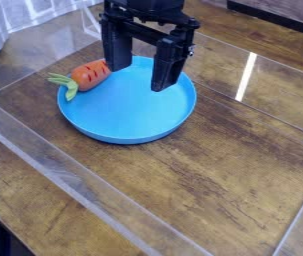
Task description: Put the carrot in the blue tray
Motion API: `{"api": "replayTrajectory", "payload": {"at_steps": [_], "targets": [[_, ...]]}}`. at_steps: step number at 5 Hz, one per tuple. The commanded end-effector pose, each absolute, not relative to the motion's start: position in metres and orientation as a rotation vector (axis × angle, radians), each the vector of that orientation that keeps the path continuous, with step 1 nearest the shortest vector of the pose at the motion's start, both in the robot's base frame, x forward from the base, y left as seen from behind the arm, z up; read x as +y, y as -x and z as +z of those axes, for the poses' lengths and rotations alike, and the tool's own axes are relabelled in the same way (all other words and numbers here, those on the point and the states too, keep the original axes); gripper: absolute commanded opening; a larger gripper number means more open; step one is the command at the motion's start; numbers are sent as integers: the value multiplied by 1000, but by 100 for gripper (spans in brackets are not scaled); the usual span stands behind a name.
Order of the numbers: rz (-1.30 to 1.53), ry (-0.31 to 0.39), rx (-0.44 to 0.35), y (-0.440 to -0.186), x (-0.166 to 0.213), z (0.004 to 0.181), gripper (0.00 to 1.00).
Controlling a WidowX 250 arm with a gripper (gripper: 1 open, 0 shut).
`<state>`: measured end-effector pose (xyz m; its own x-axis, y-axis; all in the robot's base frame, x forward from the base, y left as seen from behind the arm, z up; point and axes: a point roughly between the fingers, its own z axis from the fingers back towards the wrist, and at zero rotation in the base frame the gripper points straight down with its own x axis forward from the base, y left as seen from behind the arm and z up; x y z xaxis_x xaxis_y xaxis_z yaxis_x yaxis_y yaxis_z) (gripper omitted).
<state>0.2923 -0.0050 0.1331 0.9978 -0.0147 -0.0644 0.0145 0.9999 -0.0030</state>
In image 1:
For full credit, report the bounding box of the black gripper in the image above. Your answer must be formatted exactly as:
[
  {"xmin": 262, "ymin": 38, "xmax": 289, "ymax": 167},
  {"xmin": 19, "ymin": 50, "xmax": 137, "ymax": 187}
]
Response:
[{"xmin": 100, "ymin": 0, "xmax": 201, "ymax": 92}]

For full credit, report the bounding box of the orange toy carrot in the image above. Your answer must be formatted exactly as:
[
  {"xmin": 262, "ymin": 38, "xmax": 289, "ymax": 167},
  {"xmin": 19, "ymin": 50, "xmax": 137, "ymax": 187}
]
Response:
[{"xmin": 47, "ymin": 58, "xmax": 111, "ymax": 101}]

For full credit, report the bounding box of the blue round tray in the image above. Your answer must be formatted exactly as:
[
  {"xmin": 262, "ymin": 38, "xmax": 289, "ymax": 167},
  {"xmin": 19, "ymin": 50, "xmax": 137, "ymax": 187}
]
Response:
[{"xmin": 58, "ymin": 56, "xmax": 197, "ymax": 144}]

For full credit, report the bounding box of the white patterned curtain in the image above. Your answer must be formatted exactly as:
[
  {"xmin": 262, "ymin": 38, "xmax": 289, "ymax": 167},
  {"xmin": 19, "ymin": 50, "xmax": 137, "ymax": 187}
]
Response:
[{"xmin": 0, "ymin": 0, "xmax": 103, "ymax": 50}]

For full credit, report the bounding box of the clear acrylic barrier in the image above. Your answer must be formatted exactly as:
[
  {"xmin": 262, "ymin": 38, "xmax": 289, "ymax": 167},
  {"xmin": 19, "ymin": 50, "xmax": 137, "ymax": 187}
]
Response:
[{"xmin": 0, "ymin": 0, "xmax": 303, "ymax": 256}]

